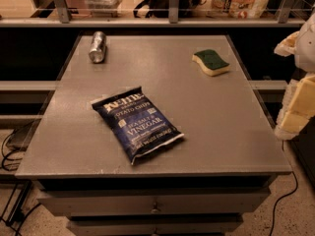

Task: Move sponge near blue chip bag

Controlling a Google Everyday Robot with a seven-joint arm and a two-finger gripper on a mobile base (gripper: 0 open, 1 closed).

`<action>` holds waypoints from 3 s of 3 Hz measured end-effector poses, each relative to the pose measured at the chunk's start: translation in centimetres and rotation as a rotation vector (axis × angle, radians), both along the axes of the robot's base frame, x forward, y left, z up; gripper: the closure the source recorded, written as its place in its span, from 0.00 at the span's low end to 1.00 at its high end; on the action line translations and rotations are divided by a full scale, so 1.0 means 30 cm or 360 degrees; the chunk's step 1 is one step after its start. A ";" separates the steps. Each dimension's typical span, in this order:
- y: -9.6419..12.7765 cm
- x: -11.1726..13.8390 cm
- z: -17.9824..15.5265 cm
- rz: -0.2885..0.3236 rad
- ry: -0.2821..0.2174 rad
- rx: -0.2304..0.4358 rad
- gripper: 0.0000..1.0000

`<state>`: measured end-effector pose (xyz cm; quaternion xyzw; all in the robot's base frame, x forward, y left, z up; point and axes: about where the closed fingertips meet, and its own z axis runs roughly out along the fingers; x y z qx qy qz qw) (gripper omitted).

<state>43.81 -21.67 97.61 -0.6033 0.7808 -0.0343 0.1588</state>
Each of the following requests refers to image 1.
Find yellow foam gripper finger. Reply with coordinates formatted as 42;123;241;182
274;31;299;57
275;75;315;141

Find silver soda can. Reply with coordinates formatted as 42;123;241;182
89;31;106;64

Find black cables left floor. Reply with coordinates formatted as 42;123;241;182
0;121;42;236

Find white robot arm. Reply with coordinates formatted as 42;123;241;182
274;15;315;141

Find black bag on shelf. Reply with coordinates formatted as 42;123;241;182
133;0;207;18

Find green and yellow sponge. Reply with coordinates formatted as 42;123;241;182
192;49;229;77

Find grey metal shelf rail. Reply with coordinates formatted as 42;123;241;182
0;0;314;28

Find metal drawer knob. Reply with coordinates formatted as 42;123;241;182
151;203;160;214

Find colourful snack bag on shelf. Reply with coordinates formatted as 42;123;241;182
207;0;269;19

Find blue kettle chip bag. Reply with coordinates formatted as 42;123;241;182
92;87;184;164

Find grey drawer cabinet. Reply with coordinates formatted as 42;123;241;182
17;35;291;236

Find black cable right floor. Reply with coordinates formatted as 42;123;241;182
268;140;299;236

